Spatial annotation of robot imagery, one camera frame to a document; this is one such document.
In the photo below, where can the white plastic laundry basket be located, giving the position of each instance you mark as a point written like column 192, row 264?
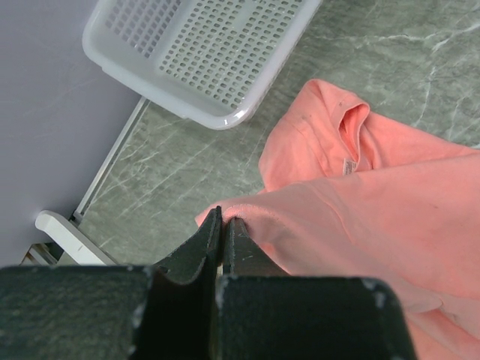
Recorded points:
column 209, row 61

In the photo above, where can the white clothes rack frame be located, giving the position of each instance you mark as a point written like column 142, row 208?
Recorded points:
column 64, row 231

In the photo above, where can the salmon pink t shirt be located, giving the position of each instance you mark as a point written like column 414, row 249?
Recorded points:
column 350, row 192

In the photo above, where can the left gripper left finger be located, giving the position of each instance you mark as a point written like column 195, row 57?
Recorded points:
column 195, row 261

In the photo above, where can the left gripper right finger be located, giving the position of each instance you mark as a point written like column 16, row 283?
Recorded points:
column 242, row 256

